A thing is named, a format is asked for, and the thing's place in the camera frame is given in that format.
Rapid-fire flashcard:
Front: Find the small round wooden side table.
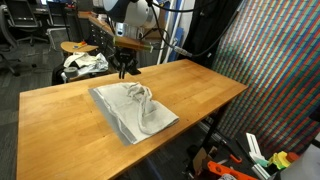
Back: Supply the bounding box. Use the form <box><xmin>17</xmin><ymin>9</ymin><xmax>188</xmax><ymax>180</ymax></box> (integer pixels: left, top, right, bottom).
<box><xmin>60</xmin><ymin>41</ymin><xmax>97</xmax><ymax>54</ymax></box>

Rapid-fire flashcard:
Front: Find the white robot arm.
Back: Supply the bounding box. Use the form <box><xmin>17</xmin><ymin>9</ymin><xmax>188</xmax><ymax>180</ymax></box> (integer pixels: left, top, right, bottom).
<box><xmin>103</xmin><ymin>0</ymin><xmax>192</xmax><ymax>79</ymax></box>

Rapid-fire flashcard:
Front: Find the grey duct tape roll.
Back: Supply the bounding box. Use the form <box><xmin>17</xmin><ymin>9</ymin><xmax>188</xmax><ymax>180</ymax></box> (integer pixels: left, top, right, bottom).
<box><xmin>64</xmin><ymin>67</ymin><xmax>78</xmax><ymax>78</ymax></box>

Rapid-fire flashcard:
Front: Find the wooden top cabinet counter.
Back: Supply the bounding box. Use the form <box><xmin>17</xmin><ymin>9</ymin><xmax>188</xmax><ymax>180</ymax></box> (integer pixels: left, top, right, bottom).
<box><xmin>87</xmin><ymin>15</ymin><xmax>163</xmax><ymax>73</ymax></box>

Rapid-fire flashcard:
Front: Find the orange handled black clamp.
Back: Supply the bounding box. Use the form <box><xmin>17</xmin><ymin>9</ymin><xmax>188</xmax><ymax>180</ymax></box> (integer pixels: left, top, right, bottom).
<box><xmin>219</xmin><ymin>140</ymin><xmax>242</xmax><ymax>164</ymax></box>

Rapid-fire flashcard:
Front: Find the crumpled white cloth pile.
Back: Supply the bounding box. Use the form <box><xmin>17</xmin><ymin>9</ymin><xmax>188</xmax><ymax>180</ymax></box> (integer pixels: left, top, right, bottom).
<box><xmin>63</xmin><ymin>52</ymin><xmax>109</xmax><ymax>74</ymax></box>

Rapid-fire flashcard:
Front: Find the white aluminium bracket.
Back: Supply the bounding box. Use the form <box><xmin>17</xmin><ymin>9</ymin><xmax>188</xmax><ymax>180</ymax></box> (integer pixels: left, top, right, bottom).
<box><xmin>246</xmin><ymin>133</ymin><xmax>268</xmax><ymax>166</ymax></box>

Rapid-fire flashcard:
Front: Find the black table leg frame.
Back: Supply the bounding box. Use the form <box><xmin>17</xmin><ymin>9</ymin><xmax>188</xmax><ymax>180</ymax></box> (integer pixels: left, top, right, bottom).
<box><xmin>185</xmin><ymin>103</ymin><xmax>231</xmax><ymax>174</ymax></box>

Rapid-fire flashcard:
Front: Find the white cloth towel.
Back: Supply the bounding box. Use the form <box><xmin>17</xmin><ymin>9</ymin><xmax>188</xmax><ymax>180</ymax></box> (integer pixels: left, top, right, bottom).
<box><xmin>89</xmin><ymin>82</ymin><xmax>179</xmax><ymax>145</ymax></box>

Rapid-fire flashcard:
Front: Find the black vertical stand pole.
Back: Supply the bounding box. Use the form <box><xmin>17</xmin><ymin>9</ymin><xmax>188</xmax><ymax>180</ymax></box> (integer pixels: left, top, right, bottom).
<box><xmin>127</xmin><ymin>50</ymin><xmax>140</xmax><ymax>75</ymax></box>

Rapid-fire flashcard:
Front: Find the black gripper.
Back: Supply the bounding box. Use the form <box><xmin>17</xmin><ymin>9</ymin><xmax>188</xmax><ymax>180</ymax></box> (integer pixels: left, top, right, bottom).
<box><xmin>111</xmin><ymin>48</ymin><xmax>133</xmax><ymax>79</ymax></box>

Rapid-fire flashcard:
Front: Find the black office chair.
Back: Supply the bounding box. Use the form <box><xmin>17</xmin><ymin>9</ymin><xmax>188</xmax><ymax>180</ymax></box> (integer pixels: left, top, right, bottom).
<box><xmin>4</xmin><ymin>0</ymin><xmax>48</xmax><ymax>46</ymax></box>

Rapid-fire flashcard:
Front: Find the yellow green plastic toy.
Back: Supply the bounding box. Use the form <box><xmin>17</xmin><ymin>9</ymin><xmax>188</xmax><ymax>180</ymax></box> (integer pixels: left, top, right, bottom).
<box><xmin>268</xmin><ymin>151</ymin><xmax>291</xmax><ymax>170</ymax></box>

